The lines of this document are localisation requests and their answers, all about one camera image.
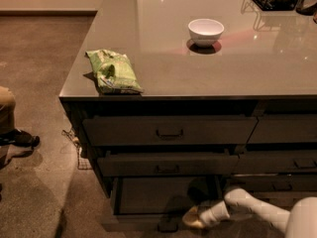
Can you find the dark counter cabinet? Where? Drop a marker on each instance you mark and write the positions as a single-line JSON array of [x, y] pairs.
[[263, 64]]

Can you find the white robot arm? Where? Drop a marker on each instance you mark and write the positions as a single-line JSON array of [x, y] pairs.
[[237, 204]]

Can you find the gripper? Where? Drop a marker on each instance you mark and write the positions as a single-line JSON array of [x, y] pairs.
[[210, 216]]

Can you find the wire rack on floor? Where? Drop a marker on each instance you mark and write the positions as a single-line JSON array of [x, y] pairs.
[[82, 162]]

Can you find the white bowl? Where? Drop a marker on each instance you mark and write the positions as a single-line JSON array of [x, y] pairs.
[[205, 32]]

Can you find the dark drawer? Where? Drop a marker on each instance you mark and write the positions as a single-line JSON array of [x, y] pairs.
[[277, 162], [275, 129], [157, 203], [275, 183], [166, 164], [168, 130]]

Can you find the person leg tan trousers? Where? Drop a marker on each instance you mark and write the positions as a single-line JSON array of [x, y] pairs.
[[7, 108]]

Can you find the dark object at corner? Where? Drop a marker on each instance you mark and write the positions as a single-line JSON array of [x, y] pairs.
[[306, 7]]

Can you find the green chip bag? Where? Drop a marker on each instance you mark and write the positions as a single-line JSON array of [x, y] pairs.
[[114, 72]]

